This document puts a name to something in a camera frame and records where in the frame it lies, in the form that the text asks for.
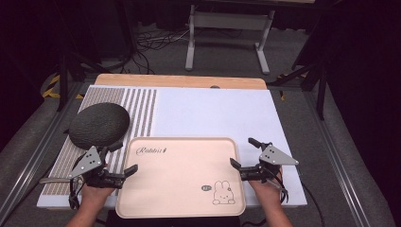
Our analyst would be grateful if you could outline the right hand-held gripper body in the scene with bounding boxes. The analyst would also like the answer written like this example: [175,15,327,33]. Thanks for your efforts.
[239,144,300,183]

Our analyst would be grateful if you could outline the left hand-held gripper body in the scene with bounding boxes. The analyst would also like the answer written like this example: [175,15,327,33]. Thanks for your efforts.
[67,145,128,190]

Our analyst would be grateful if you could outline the dark round woven mat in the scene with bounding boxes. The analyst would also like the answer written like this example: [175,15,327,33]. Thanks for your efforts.
[68,101,131,151]

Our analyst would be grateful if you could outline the pink plastic tray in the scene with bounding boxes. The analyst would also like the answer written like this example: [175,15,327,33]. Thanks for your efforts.
[114,136,247,219]

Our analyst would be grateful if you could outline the person's right hand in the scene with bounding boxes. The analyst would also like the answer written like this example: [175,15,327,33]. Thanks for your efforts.
[248,168,285,203]

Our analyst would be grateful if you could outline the person's left hand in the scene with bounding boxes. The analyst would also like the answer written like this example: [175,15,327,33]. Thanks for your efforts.
[79,183,116,208]

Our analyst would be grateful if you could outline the grey metal rod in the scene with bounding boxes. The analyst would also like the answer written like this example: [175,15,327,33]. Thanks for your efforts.
[38,177,75,184]

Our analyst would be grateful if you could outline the white striped table mat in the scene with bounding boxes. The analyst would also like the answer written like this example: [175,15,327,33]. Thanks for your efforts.
[36,84,308,210]

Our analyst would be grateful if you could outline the black metal stand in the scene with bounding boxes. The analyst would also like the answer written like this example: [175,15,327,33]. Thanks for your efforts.
[56,51,112,112]
[270,61,328,121]

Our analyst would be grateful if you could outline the yellow black floor tape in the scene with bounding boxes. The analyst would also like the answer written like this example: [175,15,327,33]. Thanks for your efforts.
[42,74,85,100]

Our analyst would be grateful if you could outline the wooden table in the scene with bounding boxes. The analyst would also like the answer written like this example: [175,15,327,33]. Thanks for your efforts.
[94,73,268,91]

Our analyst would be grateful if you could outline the dark curtain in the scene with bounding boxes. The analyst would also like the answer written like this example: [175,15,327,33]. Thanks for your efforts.
[291,0,401,227]
[0,0,133,152]

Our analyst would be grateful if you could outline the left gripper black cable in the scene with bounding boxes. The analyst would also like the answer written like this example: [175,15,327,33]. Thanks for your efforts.
[67,178,81,211]

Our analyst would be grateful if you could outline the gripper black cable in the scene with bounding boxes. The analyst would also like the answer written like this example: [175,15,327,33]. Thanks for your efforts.
[268,169,290,204]
[67,178,81,211]

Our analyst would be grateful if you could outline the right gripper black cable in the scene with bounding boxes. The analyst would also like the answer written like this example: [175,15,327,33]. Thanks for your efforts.
[268,169,290,204]

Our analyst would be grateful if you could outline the aluminium floor rail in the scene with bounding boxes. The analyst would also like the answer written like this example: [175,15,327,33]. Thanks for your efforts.
[0,81,87,219]
[303,90,375,227]

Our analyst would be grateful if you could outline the black floor cable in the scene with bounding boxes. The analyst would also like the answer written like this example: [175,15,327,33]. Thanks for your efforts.
[297,179,326,227]

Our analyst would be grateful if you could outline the bundle of floor cables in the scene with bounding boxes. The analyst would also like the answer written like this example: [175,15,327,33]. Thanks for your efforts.
[119,27,191,76]

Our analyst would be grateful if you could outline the white metal stand frame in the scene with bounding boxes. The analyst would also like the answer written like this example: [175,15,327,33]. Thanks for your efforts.
[184,4,276,76]

